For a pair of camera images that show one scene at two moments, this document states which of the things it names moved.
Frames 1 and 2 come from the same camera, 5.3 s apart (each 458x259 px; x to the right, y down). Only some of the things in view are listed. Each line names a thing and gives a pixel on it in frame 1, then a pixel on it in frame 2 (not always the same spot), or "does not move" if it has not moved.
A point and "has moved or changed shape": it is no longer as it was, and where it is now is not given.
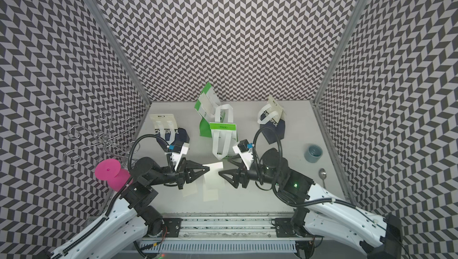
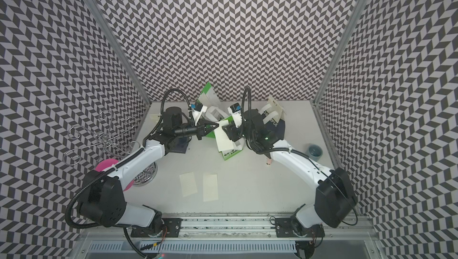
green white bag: x=224 y=132 has moved or changed shape
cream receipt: x=212 y=176 -> x=223 y=140
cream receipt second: x=209 y=194 does not move
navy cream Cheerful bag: x=272 y=114 does not move
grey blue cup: x=313 y=153 does not move
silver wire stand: x=111 y=141 does not move
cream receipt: x=189 y=188 does not move
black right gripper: x=243 y=171 -> x=232 y=132
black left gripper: x=191 y=175 -> x=203 y=130
